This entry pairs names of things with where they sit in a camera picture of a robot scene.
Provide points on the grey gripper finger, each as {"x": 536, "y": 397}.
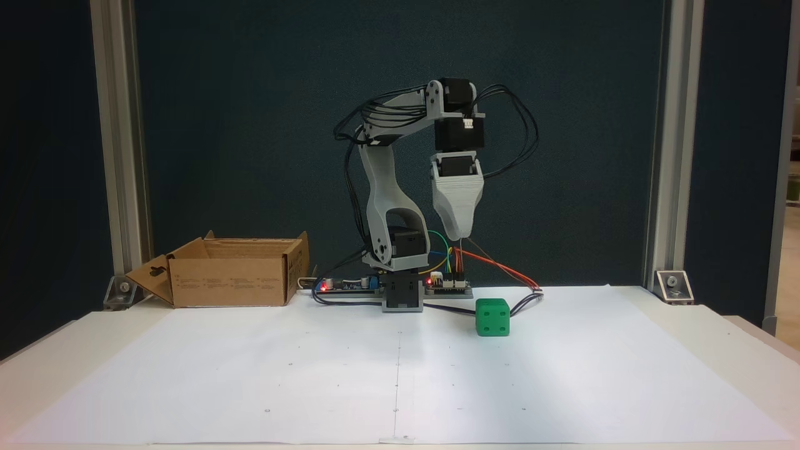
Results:
{"x": 459, "y": 209}

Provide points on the green die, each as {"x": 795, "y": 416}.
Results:
{"x": 492, "y": 319}

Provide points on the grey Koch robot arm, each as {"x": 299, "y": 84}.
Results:
{"x": 384, "y": 187}

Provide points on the blue circuit board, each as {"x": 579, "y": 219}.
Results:
{"x": 344, "y": 286}

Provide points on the brown cardboard box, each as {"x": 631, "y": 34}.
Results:
{"x": 231, "y": 281}

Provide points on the grey vertical profile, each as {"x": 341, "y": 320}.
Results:
{"x": 781, "y": 156}

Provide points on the aluminium frame post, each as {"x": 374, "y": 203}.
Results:
{"x": 122, "y": 156}
{"x": 675, "y": 156}

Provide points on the metal corner bracket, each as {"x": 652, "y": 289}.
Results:
{"x": 122, "y": 292}
{"x": 674, "y": 286}

